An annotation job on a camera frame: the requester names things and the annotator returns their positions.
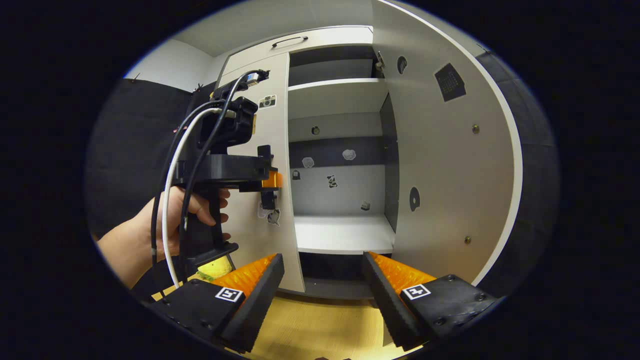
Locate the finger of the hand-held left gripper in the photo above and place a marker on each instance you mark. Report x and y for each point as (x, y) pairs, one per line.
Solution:
(272, 180)

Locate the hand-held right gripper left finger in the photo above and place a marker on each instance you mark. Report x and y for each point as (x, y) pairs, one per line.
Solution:
(255, 305)

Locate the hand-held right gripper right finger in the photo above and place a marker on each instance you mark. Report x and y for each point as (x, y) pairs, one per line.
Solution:
(387, 305)

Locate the white shoe cabinet door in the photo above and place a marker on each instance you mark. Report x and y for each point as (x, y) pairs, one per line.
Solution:
(275, 130)
(440, 175)

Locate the white double-door shoe cabinet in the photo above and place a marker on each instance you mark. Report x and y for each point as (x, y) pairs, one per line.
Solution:
(340, 36)

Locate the white cabinet shelf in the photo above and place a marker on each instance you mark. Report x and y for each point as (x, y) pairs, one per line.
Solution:
(335, 97)
(340, 232)

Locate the metal door hinge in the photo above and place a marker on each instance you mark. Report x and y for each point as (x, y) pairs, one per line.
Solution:
(380, 62)

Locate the yellow plush toy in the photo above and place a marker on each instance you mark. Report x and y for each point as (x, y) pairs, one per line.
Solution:
(212, 270)

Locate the black clip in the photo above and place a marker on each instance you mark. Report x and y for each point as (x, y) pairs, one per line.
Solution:
(201, 87)

